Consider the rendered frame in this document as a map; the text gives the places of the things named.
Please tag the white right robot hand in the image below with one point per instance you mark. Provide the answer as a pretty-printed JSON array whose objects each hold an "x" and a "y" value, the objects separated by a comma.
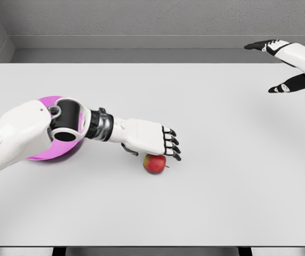
[{"x": 299, "y": 57}]

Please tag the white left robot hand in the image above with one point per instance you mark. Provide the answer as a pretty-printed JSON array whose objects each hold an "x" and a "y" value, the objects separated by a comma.
[{"x": 147, "y": 136}]

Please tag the red apple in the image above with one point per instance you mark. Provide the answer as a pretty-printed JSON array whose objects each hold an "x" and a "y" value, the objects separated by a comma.
[{"x": 154, "y": 164}]

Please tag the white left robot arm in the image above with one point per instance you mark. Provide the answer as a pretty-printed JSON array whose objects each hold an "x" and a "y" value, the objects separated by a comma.
[{"x": 21, "y": 128}]

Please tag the pink plate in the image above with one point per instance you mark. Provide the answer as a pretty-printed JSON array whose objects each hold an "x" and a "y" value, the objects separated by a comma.
[{"x": 58, "y": 152}]

